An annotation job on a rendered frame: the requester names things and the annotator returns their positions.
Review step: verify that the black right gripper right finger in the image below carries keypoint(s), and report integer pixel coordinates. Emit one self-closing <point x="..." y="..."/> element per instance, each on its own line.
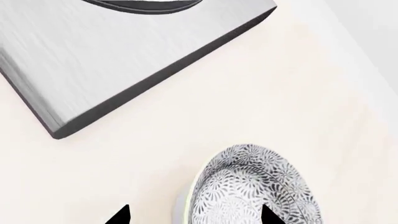
<point x="270" y="217"/>

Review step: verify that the black white floral patterned bowl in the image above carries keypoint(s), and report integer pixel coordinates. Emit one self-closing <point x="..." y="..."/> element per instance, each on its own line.
<point x="248" y="184"/>

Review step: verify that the silver flat stove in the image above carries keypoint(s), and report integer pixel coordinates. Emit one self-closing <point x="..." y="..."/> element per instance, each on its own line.
<point x="102" y="60"/>

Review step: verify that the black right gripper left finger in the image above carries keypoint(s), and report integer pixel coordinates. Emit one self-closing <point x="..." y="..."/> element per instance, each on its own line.
<point x="122" y="217"/>

